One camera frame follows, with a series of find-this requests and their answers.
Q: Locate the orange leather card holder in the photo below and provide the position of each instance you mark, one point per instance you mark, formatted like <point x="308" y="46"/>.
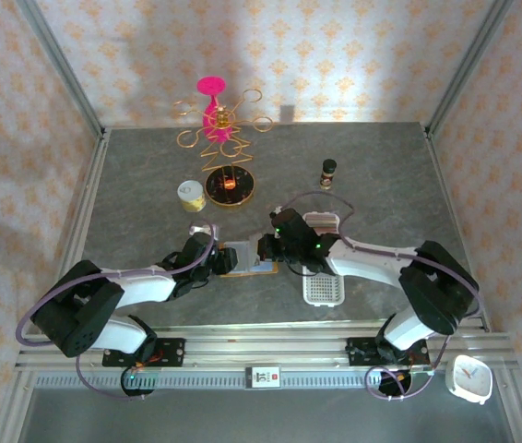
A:
<point x="247" y="258"/>

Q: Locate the white slotted plastic basket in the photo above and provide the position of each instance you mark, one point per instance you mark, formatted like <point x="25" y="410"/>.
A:
<point x="325" y="290"/>

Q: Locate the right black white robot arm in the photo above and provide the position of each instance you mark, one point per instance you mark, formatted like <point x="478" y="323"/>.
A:
<point x="436" y="290"/>

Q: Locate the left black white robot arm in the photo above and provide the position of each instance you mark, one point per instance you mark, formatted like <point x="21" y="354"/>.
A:
<point x="76" y="318"/>

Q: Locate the stack of credit cards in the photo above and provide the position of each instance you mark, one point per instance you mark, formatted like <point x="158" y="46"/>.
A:
<point x="324" y="223"/>

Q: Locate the yellow white tin can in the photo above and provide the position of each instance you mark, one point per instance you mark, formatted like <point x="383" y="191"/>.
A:
<point x="191" y="196"/>

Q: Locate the black capped spice bottle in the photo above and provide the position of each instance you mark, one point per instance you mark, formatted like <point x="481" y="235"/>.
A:
<point x="328" y="173"/>

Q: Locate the white label tag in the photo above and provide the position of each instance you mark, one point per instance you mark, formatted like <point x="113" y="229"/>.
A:
<point x="263" y="377"/>

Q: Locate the pink wine glass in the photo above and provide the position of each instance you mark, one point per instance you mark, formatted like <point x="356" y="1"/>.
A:
<point x="210" y="85"/>

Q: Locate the white alarm clock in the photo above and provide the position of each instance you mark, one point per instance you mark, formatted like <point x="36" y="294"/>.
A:
<point x="468" y="379"/>

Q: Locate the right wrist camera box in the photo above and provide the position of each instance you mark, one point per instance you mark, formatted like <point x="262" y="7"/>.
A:
<point x="276" y="213"/>

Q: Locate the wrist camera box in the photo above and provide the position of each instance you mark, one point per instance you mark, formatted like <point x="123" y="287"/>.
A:
<point x="202" y="229"/>
<point x="276" y="213"/>

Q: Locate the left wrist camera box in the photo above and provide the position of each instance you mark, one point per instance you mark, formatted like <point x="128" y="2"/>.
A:
<point x="202" y="229"/>

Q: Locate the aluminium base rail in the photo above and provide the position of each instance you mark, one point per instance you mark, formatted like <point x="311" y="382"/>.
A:
<point x="265" y="343"/>

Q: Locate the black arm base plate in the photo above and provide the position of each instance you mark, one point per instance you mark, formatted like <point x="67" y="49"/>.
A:
<point x="171" y="353"/>
<point x="358" y="353"/>

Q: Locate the aluminium table side rail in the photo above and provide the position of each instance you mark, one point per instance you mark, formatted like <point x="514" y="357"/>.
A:
<point x="86" y="203"/>
<point x="443" y="184"/>

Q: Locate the aluminium frame post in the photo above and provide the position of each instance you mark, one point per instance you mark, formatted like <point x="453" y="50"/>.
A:
<point x="65" y="74"/>
<point x="466" y="69"/>

